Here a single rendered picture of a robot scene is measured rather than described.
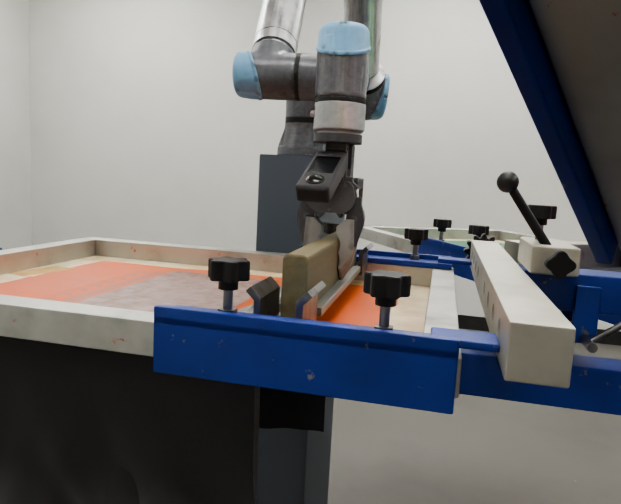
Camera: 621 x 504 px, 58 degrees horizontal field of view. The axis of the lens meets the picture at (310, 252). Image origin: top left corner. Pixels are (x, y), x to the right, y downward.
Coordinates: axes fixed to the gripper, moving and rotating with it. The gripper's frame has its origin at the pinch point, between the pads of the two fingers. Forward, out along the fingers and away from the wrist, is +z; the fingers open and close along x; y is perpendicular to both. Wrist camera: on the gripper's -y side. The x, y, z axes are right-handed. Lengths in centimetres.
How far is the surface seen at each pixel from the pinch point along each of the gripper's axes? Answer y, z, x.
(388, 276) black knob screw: -29.2, -4.8, -11.5
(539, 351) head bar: -34.1, -0.7, -24.3
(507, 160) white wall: 380, -36, -61
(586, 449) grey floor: 182, 101, -87
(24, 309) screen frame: -29.1, 2.6, 27.8
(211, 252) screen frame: 25.5, 2.7, 29.4
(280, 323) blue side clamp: -30.2, 0.5, -1.7
